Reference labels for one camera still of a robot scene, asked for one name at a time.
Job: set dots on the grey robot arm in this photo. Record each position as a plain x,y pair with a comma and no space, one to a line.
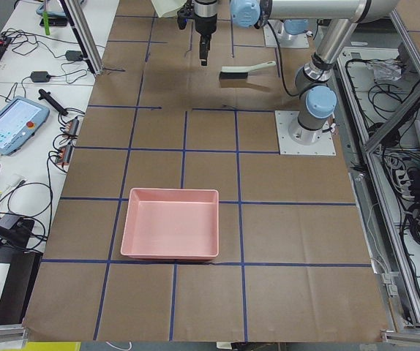
294,32
318,101

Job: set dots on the blue teach pendant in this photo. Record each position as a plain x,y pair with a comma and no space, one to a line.
19,120

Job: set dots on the aluminium frame post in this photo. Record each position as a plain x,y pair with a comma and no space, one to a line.
78,23

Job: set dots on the black power adapter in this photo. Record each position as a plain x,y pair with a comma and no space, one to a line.
40,77
73,55

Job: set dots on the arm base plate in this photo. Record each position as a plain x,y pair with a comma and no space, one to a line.
294,140
274,30

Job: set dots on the white hand brush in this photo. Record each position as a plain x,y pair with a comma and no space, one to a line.
242,72

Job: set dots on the white plastic dustpan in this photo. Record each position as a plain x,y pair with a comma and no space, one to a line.
167,8

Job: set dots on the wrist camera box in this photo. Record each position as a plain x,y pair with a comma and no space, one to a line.
185,14

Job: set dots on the pink plastic bin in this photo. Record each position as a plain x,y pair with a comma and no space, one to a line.
172,224

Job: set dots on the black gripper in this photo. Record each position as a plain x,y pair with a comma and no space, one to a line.
205,23

